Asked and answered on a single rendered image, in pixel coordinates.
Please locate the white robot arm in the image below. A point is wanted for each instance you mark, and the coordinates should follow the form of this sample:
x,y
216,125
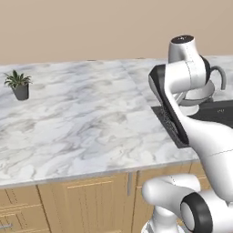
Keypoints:
x,y
212,145

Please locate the light wood drawer front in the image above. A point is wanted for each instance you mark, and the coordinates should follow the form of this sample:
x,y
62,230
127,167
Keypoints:
x,y
27,220
18,197

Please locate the light wood cupboard door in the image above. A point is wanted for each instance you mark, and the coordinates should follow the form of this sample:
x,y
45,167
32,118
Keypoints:
x,y
91,203
162,171

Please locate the dark sink basin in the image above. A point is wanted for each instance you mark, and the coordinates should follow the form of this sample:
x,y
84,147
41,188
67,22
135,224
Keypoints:
x,y
219,116

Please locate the grey curved tap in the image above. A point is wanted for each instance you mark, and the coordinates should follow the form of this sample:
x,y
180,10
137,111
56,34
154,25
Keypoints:
x,y
224,77

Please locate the green plant in grey pot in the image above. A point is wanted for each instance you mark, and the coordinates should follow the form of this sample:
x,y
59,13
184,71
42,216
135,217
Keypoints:
x,y
21,90

